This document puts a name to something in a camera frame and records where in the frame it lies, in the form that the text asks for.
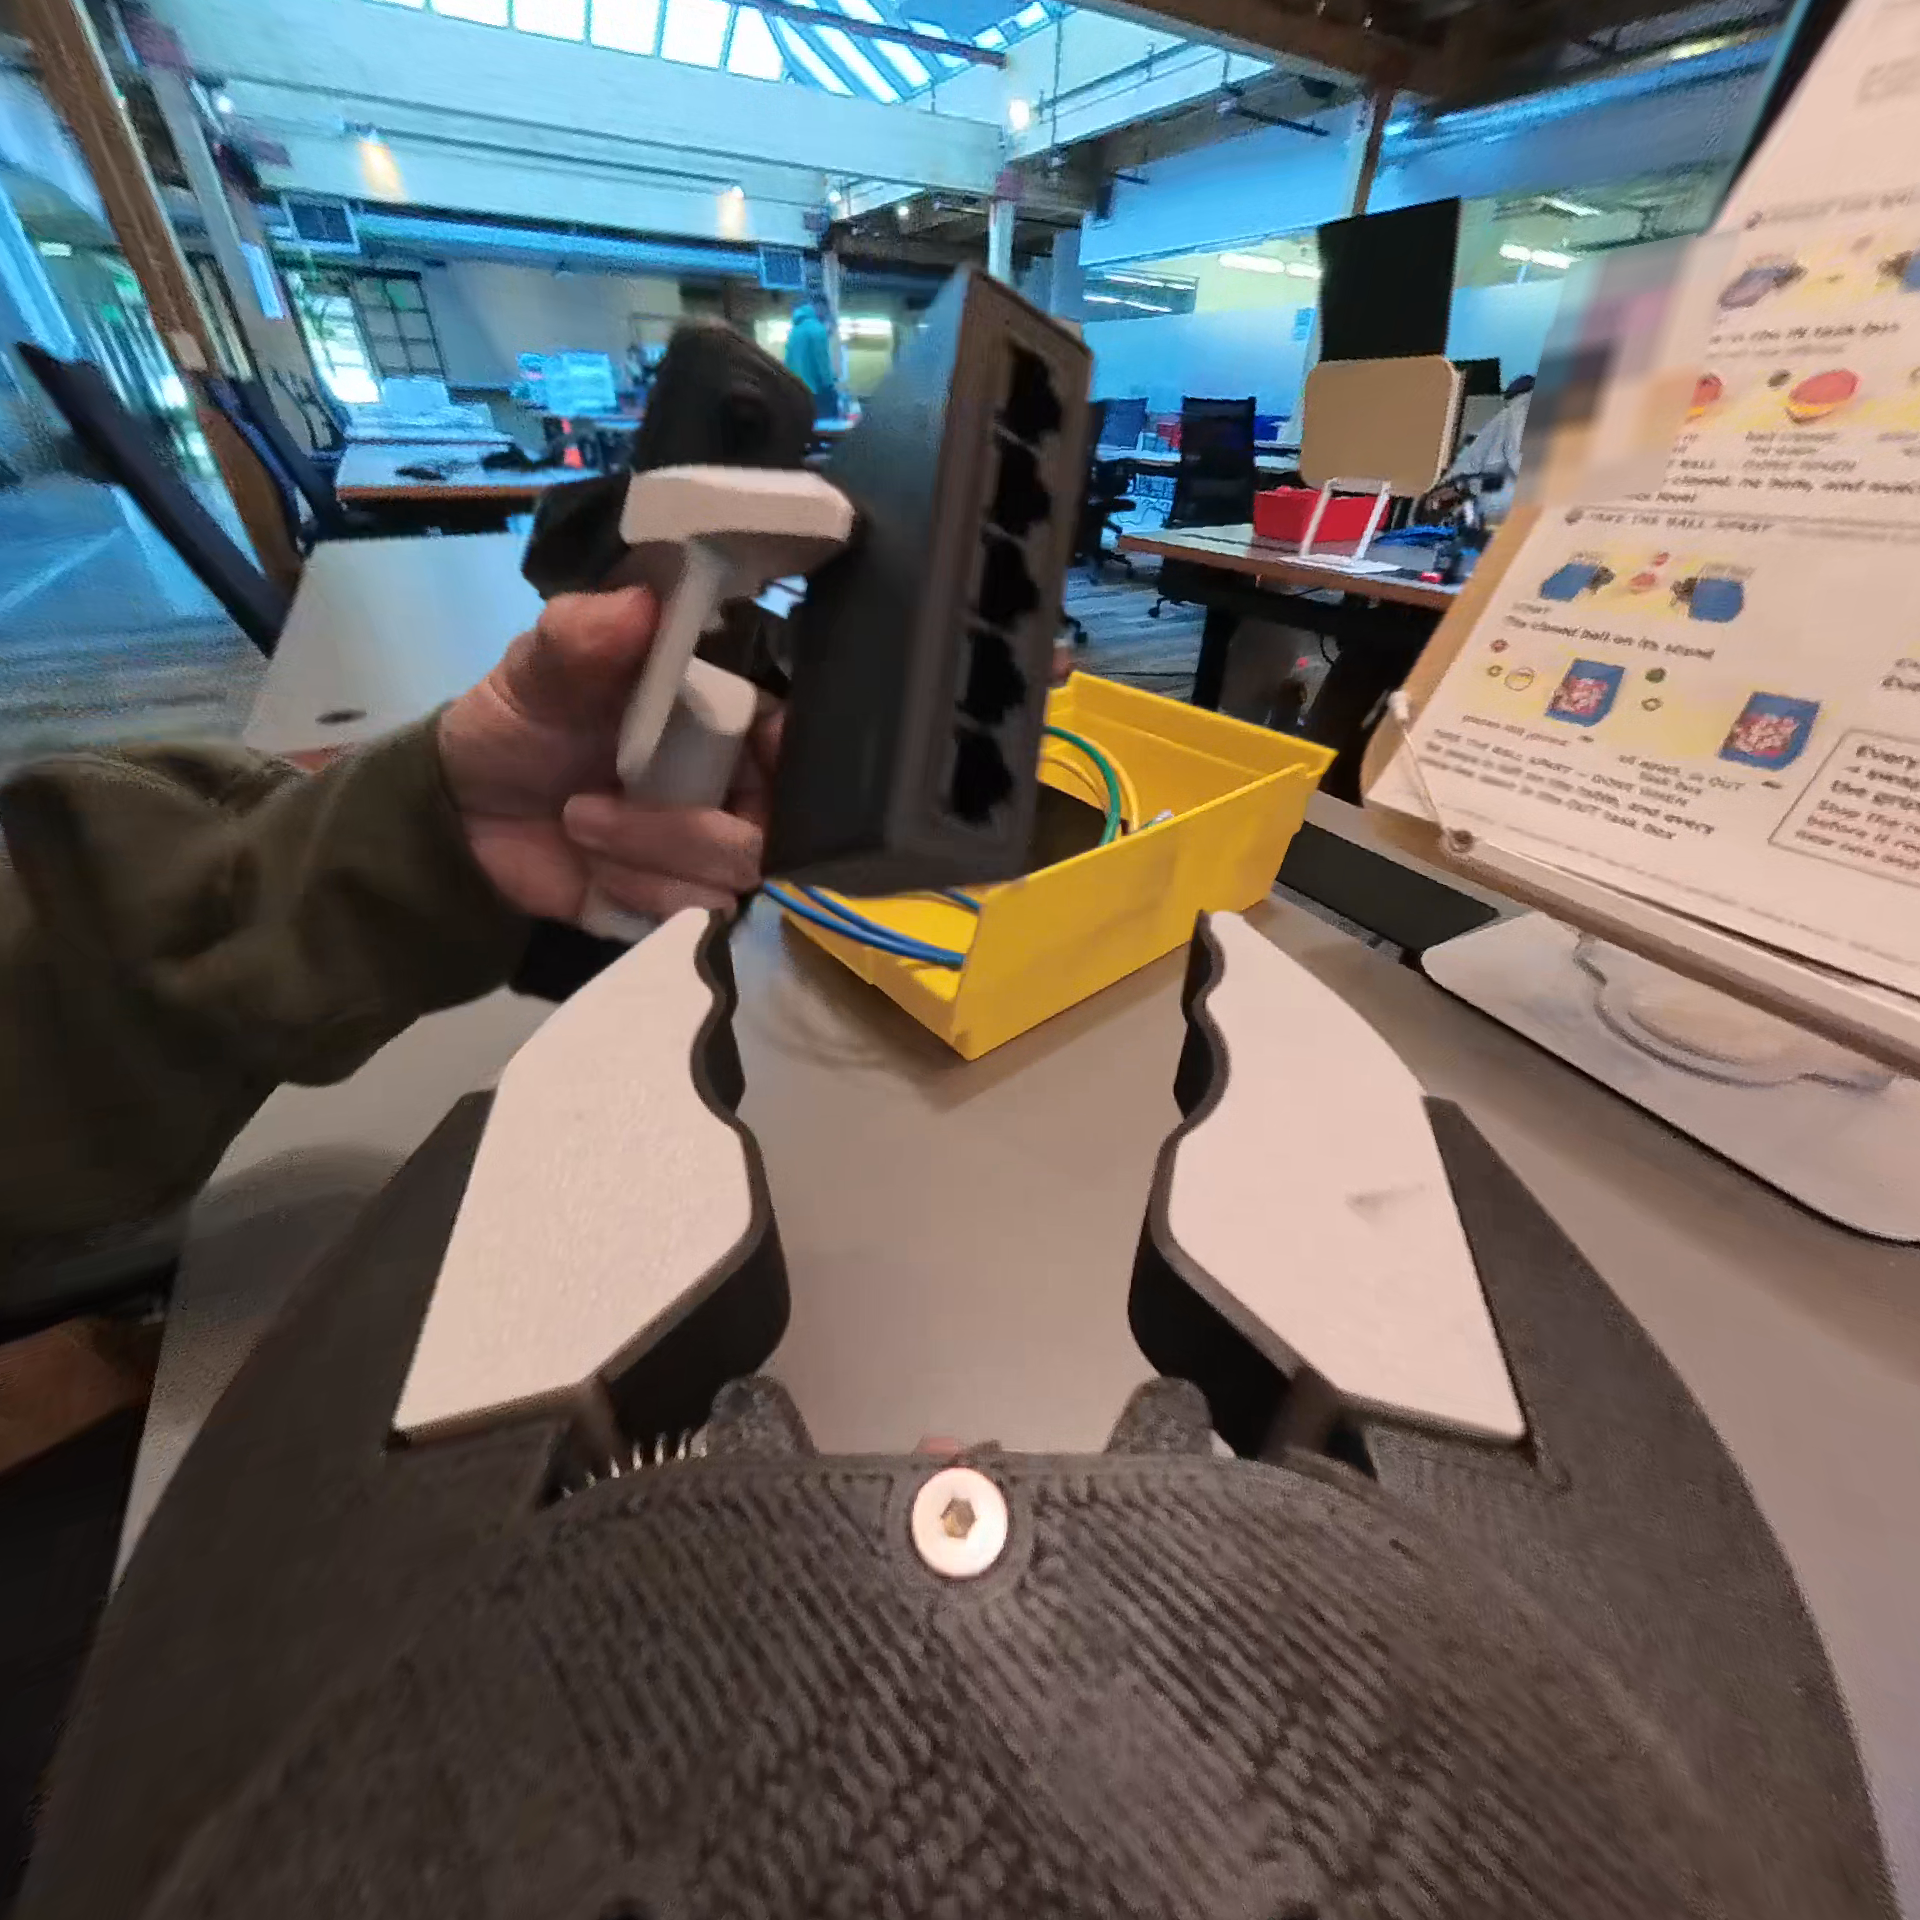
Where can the beige panel on stand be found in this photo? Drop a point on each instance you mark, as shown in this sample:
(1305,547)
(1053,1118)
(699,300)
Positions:
(1381,421)

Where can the white desk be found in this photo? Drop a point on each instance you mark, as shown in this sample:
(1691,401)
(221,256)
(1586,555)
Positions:
(405,645)

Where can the black monitor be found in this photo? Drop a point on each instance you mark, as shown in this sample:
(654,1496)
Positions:
(1387,278)

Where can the white stand base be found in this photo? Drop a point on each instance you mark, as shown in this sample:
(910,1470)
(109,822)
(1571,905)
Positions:
(1680,1080)

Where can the black slanted panel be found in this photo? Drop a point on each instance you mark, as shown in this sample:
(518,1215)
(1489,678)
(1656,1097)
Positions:
(149,495)

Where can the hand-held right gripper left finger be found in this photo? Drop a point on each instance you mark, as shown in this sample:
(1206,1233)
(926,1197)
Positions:
(598,1172)

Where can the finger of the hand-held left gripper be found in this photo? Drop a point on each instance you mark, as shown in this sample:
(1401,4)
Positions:
(733,517)

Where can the person's left hand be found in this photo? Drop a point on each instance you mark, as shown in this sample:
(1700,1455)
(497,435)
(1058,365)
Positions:
(539,751)

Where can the wooden desk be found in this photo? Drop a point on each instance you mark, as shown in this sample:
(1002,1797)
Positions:
(1200,552)

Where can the instruction sheet on wooden board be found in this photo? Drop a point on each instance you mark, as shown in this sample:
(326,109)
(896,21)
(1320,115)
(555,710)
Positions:
(1693,676)

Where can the person's left forearm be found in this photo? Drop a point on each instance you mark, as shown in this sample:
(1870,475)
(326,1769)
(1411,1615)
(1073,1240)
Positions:
(224,975)

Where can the black office chair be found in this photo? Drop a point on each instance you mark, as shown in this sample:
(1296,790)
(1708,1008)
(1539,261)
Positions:
(1214,451)

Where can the black network switch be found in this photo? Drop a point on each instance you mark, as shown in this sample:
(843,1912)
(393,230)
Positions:
(900,599)

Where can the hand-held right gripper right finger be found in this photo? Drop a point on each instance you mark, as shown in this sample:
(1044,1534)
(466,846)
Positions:
(1320,1200)

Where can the yellow plastic bin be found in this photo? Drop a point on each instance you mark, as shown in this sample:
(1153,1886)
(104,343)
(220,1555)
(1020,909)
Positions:
(1140,901)

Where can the red bin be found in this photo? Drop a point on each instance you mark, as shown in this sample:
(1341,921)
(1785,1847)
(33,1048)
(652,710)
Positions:
(1305,517)

